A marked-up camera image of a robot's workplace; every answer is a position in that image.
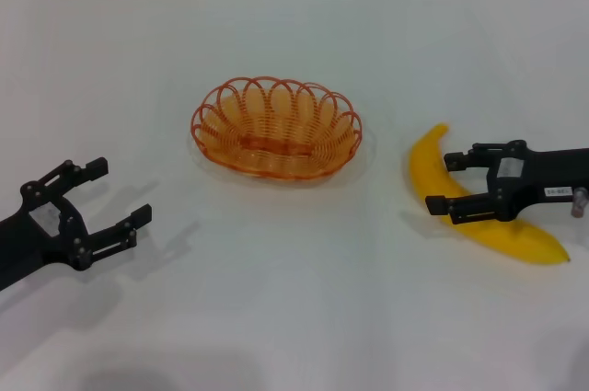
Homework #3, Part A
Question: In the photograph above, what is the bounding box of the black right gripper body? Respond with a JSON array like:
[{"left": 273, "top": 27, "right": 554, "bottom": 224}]
[{"left": 486, "top": 139, "right": 589, "bottom": 224}]

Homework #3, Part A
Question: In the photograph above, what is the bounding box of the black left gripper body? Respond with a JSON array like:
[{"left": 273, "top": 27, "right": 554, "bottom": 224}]
[{"left": 0, "top": 180, "right": 92, "bottom": 293}]

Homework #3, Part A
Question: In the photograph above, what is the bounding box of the yellow banana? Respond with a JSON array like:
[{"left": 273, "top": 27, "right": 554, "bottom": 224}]
[{"left": 408, "top": 121, "right": 572, "bottom": 267}]

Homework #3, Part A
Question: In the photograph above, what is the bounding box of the orange woven plastic basket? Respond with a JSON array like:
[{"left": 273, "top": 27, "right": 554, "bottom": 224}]
[{"left": 190, "top": 75, "right": 364, "bottom": 180}]

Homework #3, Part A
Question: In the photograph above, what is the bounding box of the right gripper cable with connector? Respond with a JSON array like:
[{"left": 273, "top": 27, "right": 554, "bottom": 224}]
[{"left": 570, "top": 186, "right": 589, "bottom": 218}]

